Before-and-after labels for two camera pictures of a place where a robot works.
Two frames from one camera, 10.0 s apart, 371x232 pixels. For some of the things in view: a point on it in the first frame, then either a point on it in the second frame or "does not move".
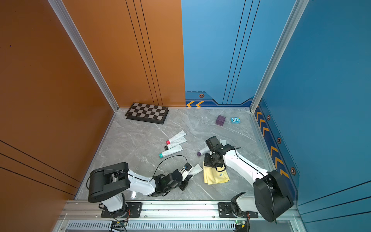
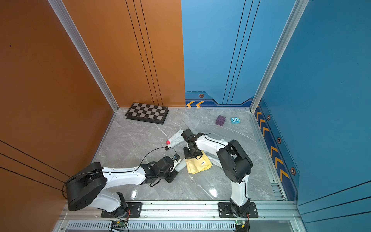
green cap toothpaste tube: [176, 149] to [176, 160]
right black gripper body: [209, 160] to [189, 153]
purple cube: [220, 120] does not move
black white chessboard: [148, 112] does not move
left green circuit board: [119, 224] does not move
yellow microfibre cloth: [213, 177] to [195, 166]
